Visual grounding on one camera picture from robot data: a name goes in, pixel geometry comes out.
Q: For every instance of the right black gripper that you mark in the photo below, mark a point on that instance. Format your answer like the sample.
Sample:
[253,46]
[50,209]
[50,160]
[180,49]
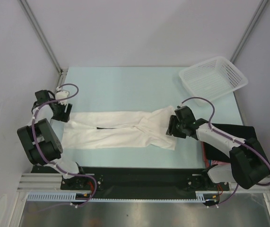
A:
[171,127]

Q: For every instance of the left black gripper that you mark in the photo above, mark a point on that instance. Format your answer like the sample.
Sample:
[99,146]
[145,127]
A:
[61,117]

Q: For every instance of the white t shirt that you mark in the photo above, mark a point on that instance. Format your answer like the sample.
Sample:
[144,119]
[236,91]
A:
[122,129]

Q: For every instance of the white perforated plastic basket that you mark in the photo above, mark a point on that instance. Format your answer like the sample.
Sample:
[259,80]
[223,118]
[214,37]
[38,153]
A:
[212,79]

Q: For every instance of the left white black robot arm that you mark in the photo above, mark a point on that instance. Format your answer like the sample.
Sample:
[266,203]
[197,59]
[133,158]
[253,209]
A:
[66,167]

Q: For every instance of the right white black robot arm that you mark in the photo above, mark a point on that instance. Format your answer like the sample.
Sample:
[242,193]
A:
[247,164]

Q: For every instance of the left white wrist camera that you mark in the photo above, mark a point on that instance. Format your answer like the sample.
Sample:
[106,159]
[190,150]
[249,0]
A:
[61,95]

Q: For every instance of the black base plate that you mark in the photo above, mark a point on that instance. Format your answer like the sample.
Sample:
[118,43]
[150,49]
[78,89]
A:
[142,183]

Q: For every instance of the light blue cable duct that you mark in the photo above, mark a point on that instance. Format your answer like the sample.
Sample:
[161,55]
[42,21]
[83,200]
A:
[75,197]

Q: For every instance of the left aluminium frame post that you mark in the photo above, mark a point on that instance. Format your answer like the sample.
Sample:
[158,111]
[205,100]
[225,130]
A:
[40,34]

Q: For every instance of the aluminium frame post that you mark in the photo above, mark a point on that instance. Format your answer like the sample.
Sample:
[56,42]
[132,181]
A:
[263,4]
[40,34]

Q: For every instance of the right aluminium frame post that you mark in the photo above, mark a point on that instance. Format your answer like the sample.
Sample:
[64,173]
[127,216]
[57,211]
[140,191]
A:
[263,4]

